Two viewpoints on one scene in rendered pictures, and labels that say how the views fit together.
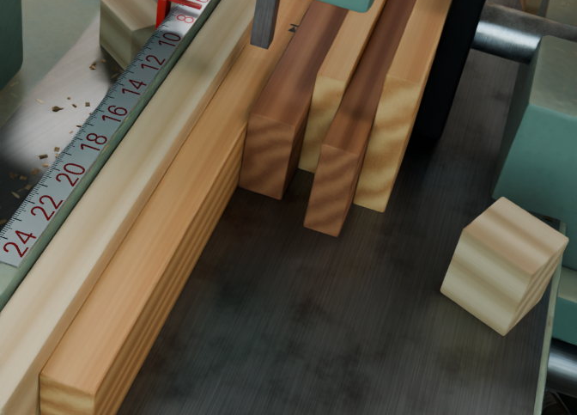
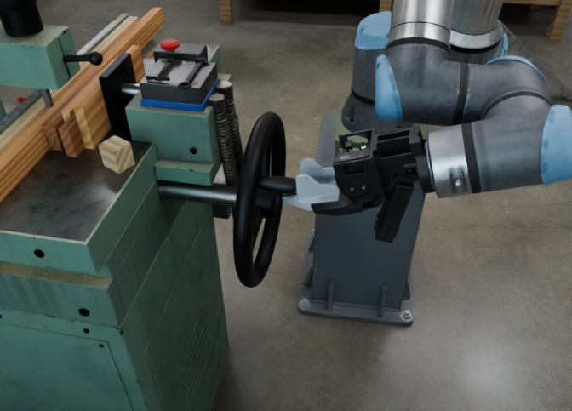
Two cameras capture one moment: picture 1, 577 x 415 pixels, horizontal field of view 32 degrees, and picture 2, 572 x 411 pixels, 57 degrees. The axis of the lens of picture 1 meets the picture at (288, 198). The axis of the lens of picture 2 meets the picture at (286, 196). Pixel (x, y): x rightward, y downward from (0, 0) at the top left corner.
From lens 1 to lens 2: 0.51 m
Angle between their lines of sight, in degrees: 2
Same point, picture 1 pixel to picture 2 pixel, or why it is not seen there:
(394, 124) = (82, 120)
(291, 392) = (48, 195)
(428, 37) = (91, 94)
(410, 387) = (85, 189)
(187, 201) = (16, 150)
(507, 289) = (112, 158)
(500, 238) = (108, 145)
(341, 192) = (70, 143)
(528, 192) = (139, 135)
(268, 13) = (46, 96)
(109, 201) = not seen: outside the picture
